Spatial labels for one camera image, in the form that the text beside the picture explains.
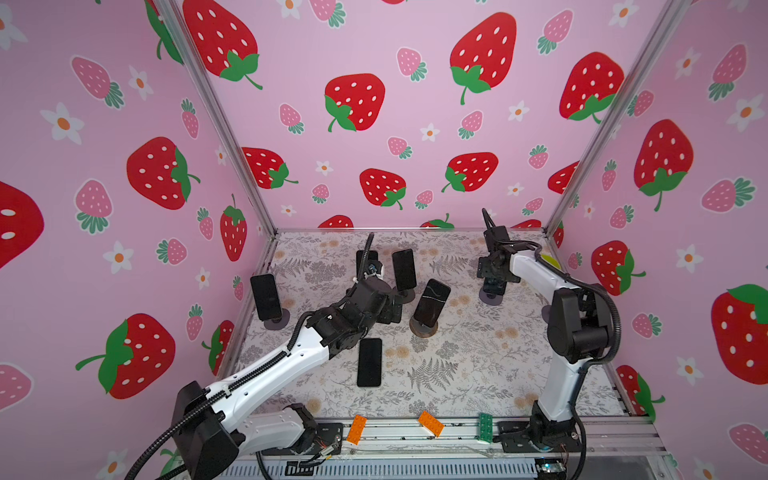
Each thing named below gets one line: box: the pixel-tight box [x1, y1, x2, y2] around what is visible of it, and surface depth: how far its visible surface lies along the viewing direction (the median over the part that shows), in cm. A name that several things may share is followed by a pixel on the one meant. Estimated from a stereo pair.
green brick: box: [479, 412, 493, 444], surface depth 76 cm
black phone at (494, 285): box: [483, 277, 507, 295], surface depth 98 cm
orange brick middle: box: [418, 410, 445, 437], surface depth 77 cm
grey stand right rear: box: [479, 288, 504, 306], surface depth 103 cm
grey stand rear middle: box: [395, 289, 415, 304], surface depth 103 cm
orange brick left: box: [346, 414, 368, 446], surface depth 77 cm
